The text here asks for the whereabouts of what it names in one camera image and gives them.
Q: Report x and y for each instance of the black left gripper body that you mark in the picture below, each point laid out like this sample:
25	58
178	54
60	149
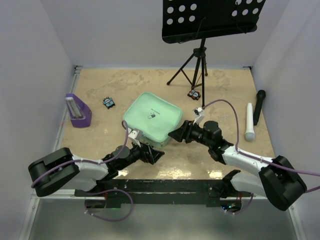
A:
137	152

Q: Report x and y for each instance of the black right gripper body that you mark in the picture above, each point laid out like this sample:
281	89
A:
194	134

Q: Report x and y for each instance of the mint green medicine case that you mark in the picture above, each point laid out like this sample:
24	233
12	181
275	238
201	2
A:
154	117

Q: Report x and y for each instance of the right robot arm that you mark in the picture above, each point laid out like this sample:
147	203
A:
272	178

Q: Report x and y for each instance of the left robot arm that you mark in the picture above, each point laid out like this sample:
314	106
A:
62	169

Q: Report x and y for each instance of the white microphone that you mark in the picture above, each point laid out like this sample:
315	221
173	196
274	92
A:
249	132

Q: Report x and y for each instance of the red owl toy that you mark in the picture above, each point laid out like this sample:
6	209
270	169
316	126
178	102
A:
194	95

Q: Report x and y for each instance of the blue owl toy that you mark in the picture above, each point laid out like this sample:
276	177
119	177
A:
108	102

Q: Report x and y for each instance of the black microphone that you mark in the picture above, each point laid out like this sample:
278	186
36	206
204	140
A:
260	96

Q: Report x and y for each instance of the purple metronome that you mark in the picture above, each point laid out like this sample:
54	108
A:
80	113

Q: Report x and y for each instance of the black music stand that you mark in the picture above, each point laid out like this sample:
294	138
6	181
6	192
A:
230	32

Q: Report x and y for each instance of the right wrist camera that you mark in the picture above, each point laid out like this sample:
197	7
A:
199	115

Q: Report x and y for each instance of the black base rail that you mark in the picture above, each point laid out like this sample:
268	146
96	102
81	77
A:
159	192

